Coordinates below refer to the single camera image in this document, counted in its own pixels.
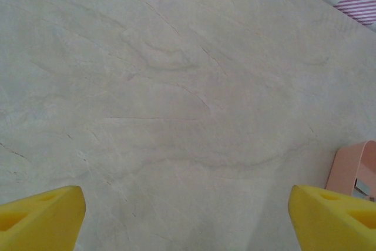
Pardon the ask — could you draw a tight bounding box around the pink plastic tray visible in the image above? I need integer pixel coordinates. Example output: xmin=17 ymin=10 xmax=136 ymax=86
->
xmin=324 ymin=140 xmax=376 ymax=202

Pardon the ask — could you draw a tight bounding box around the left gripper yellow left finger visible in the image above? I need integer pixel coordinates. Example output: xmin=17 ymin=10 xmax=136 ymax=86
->
xmin=0 ymin=185 xmax=87 ymax=251

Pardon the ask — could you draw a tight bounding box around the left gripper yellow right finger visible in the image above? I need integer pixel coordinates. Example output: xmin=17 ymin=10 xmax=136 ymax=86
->
xmin=287 ymin=185 xmax=376 ymax=251

